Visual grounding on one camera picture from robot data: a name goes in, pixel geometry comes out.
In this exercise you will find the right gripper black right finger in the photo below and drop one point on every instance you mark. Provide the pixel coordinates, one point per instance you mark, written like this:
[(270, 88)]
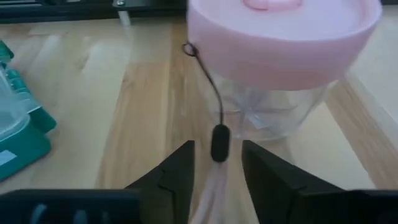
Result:
[(311, 205)]

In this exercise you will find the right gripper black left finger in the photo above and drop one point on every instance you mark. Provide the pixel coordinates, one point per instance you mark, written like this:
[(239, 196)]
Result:
[(93, 207)]

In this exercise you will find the clear cup with pink lid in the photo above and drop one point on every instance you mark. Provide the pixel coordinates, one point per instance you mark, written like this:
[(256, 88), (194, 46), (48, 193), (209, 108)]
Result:
[(280, 56)]

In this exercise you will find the teal first aid box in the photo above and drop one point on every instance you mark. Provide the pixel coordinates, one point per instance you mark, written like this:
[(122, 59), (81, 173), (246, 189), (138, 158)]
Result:
[(21, 149)]

